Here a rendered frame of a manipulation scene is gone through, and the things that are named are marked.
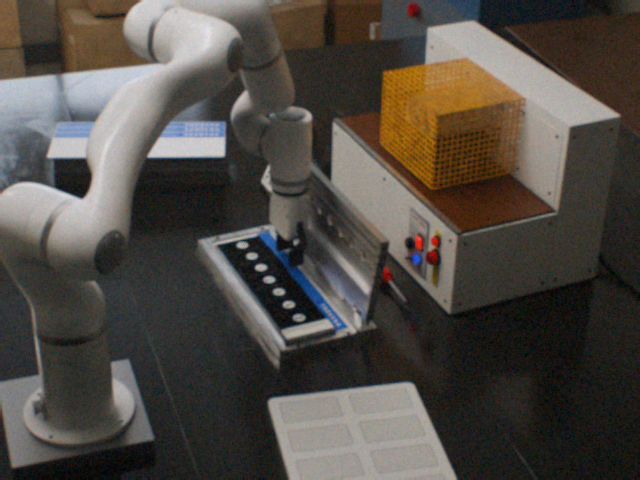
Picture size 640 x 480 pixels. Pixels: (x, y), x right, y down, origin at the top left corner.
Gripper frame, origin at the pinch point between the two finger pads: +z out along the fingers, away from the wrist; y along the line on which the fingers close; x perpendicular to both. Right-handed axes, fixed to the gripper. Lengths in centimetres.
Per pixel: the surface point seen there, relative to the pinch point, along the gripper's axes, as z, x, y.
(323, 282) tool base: 2.2, 2.9, 10.7
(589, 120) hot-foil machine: -34, 50, 29
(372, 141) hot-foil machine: -15.4, 24.8, -11.8
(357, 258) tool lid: -8.5, 5.4, 20.4
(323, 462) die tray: 3, -20, 60
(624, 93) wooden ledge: 5, 121, -46
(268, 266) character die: 1.4, -5.6, 1.8
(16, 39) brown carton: 65, 6, -299
